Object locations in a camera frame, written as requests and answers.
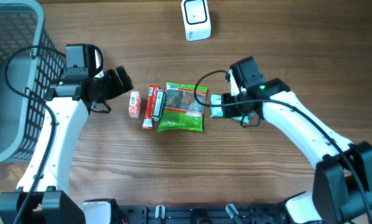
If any red Kleenex tissue pack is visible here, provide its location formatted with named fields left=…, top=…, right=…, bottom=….
left=128, top=91, right=141, bottom=118

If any green white small box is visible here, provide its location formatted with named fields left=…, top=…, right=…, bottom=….
left=152, top=90, right=165, bottom=121

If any mint wet wipes pack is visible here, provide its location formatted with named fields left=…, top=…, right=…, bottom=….
left=209, top=94, right=258, bottom=124

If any red stick sachet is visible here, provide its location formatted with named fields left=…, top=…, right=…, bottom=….
left=142, top=85, right=160, bottom=129

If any green snack bag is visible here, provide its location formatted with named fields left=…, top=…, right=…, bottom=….
left=158, top=82, right=208, bottom=132

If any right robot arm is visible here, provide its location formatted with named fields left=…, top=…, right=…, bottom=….
left=222, top=78, right=372, bottom=223

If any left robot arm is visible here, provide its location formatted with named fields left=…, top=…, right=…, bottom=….
left=0, top=66, right=133, bottom=223

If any white barcode scanner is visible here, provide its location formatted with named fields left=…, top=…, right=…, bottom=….
left=181, top=0, right=212, bottom=42

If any grey plastic shopping basket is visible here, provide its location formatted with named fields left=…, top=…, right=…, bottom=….
left=0, top=0, right=65, bottom=163

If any black right camera cable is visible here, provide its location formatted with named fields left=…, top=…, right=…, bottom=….
left=193, top=70, right=372, bottom=224

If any black camera cable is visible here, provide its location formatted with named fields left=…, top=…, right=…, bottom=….
left=4, top=45, right=67, bottom=224
left=193, top=70, right=372, bottom=224

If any black left camera cable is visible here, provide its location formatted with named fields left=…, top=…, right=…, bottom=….
left=4, top=45, right=67, bottom=224

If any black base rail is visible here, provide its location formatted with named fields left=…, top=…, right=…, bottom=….
left=119, top=203, right=293, bottom=224

